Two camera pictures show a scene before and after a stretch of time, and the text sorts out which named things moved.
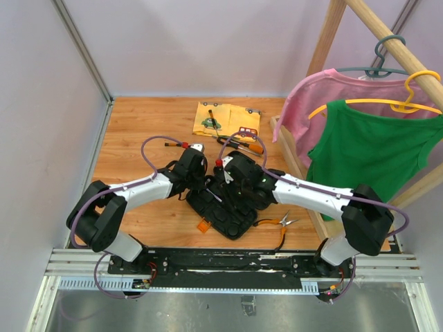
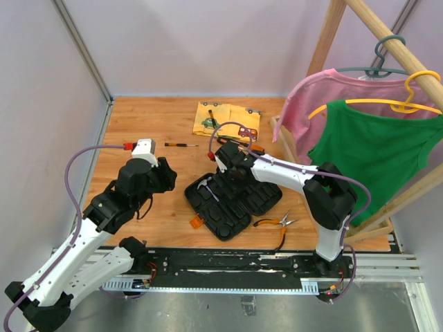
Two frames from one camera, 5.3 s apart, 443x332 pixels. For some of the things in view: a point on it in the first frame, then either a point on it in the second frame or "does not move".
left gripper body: (196, 180) to (160, 180)
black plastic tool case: (219, 207) does not move
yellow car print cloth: (227, 120) does not move
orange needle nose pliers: (283, 223) does not move
